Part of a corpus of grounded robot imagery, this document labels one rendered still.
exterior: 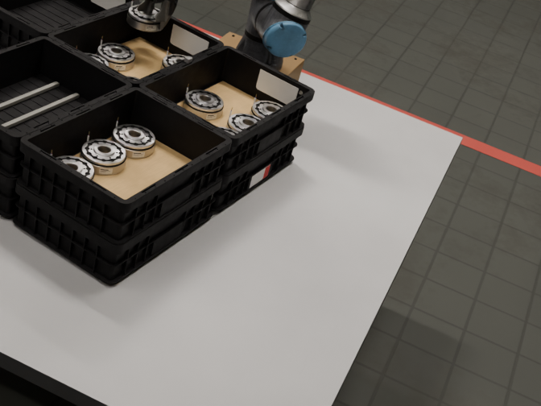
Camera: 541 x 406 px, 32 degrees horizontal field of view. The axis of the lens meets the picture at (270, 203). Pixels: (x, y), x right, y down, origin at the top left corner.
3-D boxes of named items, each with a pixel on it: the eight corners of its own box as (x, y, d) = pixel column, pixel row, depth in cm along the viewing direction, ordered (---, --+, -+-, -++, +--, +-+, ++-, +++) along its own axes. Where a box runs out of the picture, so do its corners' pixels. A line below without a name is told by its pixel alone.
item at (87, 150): (105, 136, 219) (105, 134, 219) (134, 157, 215) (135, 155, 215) (72, 148, 212) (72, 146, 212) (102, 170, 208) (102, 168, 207)
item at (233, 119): (241, 110, 245) (241, 109, 244) (273, 127, 242) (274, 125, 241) (220, 123, 237) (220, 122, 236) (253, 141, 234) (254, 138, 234)
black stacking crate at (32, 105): (39, 76, 243) (43, 37, 237) (127, 126, 234) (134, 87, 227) (-84, 124, 213) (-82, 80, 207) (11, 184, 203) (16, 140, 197)
